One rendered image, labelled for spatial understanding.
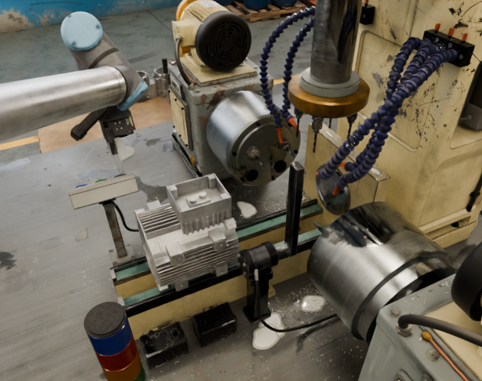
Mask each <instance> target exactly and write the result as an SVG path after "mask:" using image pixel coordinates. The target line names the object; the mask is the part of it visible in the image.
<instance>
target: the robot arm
mask: <svg viewBox="0 0 482 381"><path fill-rule="evenodd" d="M61 36H62V39H63V41H64V44H65V45H66V46H67V47H68V48H69V50H70V52H71V54H72V55H73V57H74V59H75V61H76V65H77V68H78V71H77V72H72V73H63V74H58V75H53V76H44V77H39V78H34V79H26V80H20V81H16V82H7V83H2V84H0V142H1V141H5V140H8V139H10V138H14V137H17V136H19V135H23V134H26V133H28V132H32V131H35V130H37V129H42V128H44V127H47V126H50V125H54V124H56V123H59V122H63V121H65V120H68V119H72V118H74V117H77V116H81V115H84V114H87V113H90V114H89V115H88V116H87V117H86V118H85V119H84V120H83V121H82V122H81V123H80V124H79V125H78V124H77V125H75V126H74V127H73V128H72V129H71V133H70V136H71V137H72V138H73V139H75V140H76V141H78V140H79V139H80V140H82V139H83V138H84V137H85V136H86V135H87V131H88V130H89V129H90V128H91V127H92V126H93V125H94V124H95V123H96V122H97V121H99V122H100V126H101V130H102V133H103V136H104V139H106V142H107V146H108V149H109V151H110V155H111V157H112V160H113V162H114V166H115V168H116V169H117V170H118V171H119V172H120V173H122V172H123V169H122V166H121V162H123V161H124V160H127V159H128V158H130V157H131V156H133V154H134V153H135V150H134V148H133V147H128V146H126V145H124V143H123V140H122V138H124V137H127V136H128V135H131V134H134V131H133V130H135V124H134V122H133V118H132V114H131V111H130V110H129V108H130V107H131V106H132V105H133V104H135V103H136V102H137V101H138V100H139V99H140V98H141V97H142V96H143V95H144V94H145V93H146V92H147V90H148V86H147V84H146V83H145V81H144V79H143V78H142V77H140V75H139V74H138V73H137V72H136V71H135V69H134V68H133V67H132V65H131V64H130V63H129V62H128V60H127V59H125V57H124V56H123V55H122V54H121V52H120V51H119V50H118V48H117V47H116V45H115V44H114V43H113V42H112V41H111V40H110V39H109V37H108V36H107V35H106V33H105V32H104V31H103V29H102V26H101V24H100V22H99V21H98V20H97V19H96V18H95V17H94V16H93V15H91V14H89V13H86V12H75V13H72V14H70V15H68V16H67V17H66V18H65V19H64V21H63V23H62V25H61ZM129 116H131V120H132V124H133V125H132V124H131V122H130V119H129ZM119 137H120V138H119Z"/></svg>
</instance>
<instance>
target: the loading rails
mask: <svg viewBox="0 0 482 381"><path fill-rule="evenodd" d="M286 214H287V209H283V210H280V211H277V212H274V213H271V214H268V215H265V216H263V217H260V218H256V219H254V220H251V221H247V222H245V223H242V224H239V225H236V226H237V227H236V229H235V231H236V234H237V236H238V243H239V248H240V249H239V250H240V251H242V250H244V249H251V248H254V247H255V246H259V245H260V244H261V243H264V242H266V241H269V242H271V243H272V244H273V245H274V246H275V247H277V246H281V245H283V244H284V242H285V225H286ZM322 214H323V208H322V207H321V206H320V205H319V204H318V200H317V199H314V200H310V201H307V202H305V203H302V204H301V212H300V231H299V235H298V244H297V254H296V255H295V256H292V257H290V256H289V255H288V254H287V253H284V254H281V255H279V256H278V259H279V260H278V265H276V266H274V267H272V268H271V269H272V270H273V278H272V279H271V280H269V296H268V298H269V297H272V296H274V295H275V289H274V287H273V286H272V285H275V284H277V283H280V282H282V281H284V280H287V279H290V278H292V277H295V276H297V275H300V274H303V273H305V272H307V269H306V267H307V262H308V258H309V254H310V252H311V250H310V248H311V247H313V246H314V244H315V242H316V241H317V239H318V238H319V236H320V235H321V234H322V233H321V232H320V231H319V230H318V228H317V227H316V226H315V225H314V222H315V221H317V224H318V225H320V226H321V223H322ZM109 270H110V275H111V277H112V280H113V282H114V287H115V290H116V292H117V296H118V301H119V303H120V304H121V305H122V306H123V307H124V308H125V311H126V315H127V318H128V320H129V325H130V327H131V330H132V334H133V337H134V340H137V339H139V337H140V336H143V335H145V334H147V333H150V332H153V331H155V330H158V329H160V328H163V327H166V326H168V325H170V324H173V323H175V322H177V321H179V322H182V321H185V320H188V319H189V318H192V316H193V315H195V314H198V313H200V312H202V311H206V310H208V309H210V308H213V307H216V306H218V305H221V304H223V303H225V302H233V301H235V300H237V299H240V298H242V297H245V296H246V295H247V280H246V278H245V276H244V275H243V273H242V271H241V268H240V266H238V265H237V264H234V265H228V273H227V274H223V275H221V276H218V277H217V276H216V275H215V274H211V273H209V274H205V275H203V276H200V277H196V278H195V279H192V280H188V288H186V289H183V290H180V291H178V292H177V291H176V288H173V287H172V285H171V284H169V285H168V287H169V288H168V289H165V290H162V291H159V290H158V288H157V283H156V281H155V279H154V277H153V275H152V273H151V269H150V267H149V264H148V260H147V258H146V256H143V257H141V258H138V259H134V260H132V261H129V262H125V263H123V264H120V265H116V266H113V267H111V268H109Z"/></svg>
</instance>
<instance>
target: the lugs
mask: <svg viewBox="0 0 482 381"><path fill-rule="evenodd" d="M144 211H145V210H144V209H139V210H136V211H135V217H136V219H138V213H140V212H144ZM224 225H225V229H226V230H227V231H229V230H231V229H234V228H236V227H237V226H236V224H235V219H234V218H229V219H226V220H224ZM148 248H149V250H150V253H151V256H154V255H156V254H159V253H161V249H160V244H159V243H158V242H156V243H152V244H149V245H148ZM237 263H238V260H236V261H233V262H230V263H228V265H234V264H237ZM157 288H158V290H159V291H162V290H165V289H168V288H169V287H168V285H167V286H164V287H160V285H159V283H157Z"/></svg>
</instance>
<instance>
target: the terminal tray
mask: <svg viewBox="0 0 482 381"><path fill-rule="evenodd" d="M210 176H213V178H210ZM171 187H174V189H171ZM166 189H167V195H168V200H169V204H171V206H172V208H173V209H174V211H175V213H176V216H177V217H178V220H179V223H180V224H181V229H182V233H183V234H186V235H187V236H188V235H189V233H192V234H193V233H194V232H195V231H196V232H199V231H200V229H201V230H202V231H204V229H205V228H208V229H209V228H210V226H212V227H215V225H220V223H221V222H222V223H223V224H224V220H226V219H229V218H231V217H232V198H231V196H230V195H229V193H228V191H227V190H226V189H225V188H224V186H223V185H222V183H221V182H220V180H219V179H218V178H217V177H216V175H215V173H213V174H210V175H205V176H203V177H199V178H195V179H192V180H189V181H184V182H182V183H178V184H174V185H170V186H168V187H166ZM223 194H226V196H225V197H223V196H222V195H223ZM183 206H184V207H185V209H182V207H183Z"/></svg>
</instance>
